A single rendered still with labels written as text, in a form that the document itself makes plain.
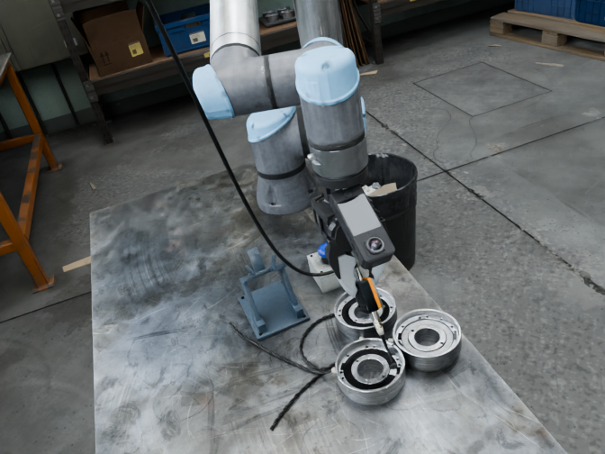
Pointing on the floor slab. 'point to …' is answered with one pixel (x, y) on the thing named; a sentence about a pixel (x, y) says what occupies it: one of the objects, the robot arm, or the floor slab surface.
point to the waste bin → (396, 201)
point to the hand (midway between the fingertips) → (364, 288)
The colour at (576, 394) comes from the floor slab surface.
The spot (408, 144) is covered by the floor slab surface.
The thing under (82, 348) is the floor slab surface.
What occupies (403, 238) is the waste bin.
